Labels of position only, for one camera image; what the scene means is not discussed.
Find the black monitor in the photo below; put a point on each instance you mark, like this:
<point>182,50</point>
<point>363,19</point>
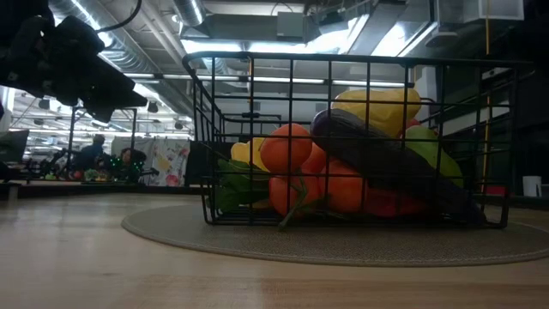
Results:
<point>15,146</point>

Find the large silver ventilation duct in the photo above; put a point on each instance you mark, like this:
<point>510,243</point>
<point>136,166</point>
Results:
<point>137,60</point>

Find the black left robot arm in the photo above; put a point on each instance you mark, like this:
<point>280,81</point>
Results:
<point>17,10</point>

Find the yellow starfruit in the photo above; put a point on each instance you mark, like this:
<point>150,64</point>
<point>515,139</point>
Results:
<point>242,152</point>

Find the small silver spiral duct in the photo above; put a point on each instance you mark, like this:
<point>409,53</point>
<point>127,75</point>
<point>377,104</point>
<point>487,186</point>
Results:
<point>188,10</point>

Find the person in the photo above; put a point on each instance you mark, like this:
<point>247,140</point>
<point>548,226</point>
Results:
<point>128,161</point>
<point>92,150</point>

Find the round grey placemat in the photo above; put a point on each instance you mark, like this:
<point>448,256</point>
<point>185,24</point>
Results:
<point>343,246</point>

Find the painted white cloth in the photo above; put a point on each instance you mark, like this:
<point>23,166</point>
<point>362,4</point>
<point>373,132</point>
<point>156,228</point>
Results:
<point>171,154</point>

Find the green apple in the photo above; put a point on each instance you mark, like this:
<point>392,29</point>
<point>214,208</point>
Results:
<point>433,154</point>

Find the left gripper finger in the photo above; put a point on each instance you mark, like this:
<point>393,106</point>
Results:
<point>100,112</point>
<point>111,92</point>

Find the yellow pear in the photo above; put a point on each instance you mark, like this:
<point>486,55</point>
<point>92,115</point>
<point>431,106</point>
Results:
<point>386,109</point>

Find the grey ceiling box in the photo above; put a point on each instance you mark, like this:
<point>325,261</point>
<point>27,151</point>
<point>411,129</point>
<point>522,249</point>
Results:
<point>291,25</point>

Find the purple eggplant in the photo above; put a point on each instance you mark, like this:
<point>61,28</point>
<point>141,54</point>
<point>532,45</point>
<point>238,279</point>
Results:
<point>386,159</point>

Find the orange tangerine cluster with leaves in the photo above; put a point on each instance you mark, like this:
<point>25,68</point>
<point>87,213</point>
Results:
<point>343,189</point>
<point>279,148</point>

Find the black metal rig frame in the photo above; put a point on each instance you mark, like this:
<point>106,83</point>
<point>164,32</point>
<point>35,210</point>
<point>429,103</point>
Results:
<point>70,137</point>

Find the long ceiling light strip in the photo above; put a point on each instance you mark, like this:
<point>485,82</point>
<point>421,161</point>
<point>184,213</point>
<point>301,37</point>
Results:
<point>309,80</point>

